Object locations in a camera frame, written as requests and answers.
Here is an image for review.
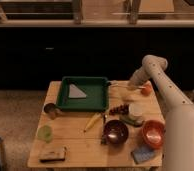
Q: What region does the green square tray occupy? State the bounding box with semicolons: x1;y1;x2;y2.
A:
56;76;109;112

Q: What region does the black utensil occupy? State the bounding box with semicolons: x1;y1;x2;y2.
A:
101;115;107;145

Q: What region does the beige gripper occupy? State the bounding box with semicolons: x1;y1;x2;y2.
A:
128;67;150;90

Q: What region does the yellow banana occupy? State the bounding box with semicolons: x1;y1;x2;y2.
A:
84;113;102;132

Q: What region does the green plastic cup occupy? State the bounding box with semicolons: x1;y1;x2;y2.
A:
37;125;52;143

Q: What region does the white cup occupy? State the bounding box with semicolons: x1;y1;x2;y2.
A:
128;103;143;120

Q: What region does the dark purple bowl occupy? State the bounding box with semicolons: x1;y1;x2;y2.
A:
104;120;129;145

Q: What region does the bunch of dark grapes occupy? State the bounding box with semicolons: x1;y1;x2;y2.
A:
109;104;129;115

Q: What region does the orange bowl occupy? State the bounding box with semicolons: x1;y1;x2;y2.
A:
141;120;164;149

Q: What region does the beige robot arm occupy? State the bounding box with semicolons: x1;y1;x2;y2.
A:
128;55;194;171

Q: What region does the orange fruit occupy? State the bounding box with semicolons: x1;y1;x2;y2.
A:
141;84;153;96

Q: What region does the blue sponge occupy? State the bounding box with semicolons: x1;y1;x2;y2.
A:
131;145;155;164

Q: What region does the grey triangular cloth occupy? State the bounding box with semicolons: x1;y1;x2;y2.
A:
69;84;87;98

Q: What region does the green vegetable toy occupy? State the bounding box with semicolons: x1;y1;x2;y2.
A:
119;115;144;127

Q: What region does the wooden shelf rack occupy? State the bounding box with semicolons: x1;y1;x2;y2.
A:
0;0;194;27

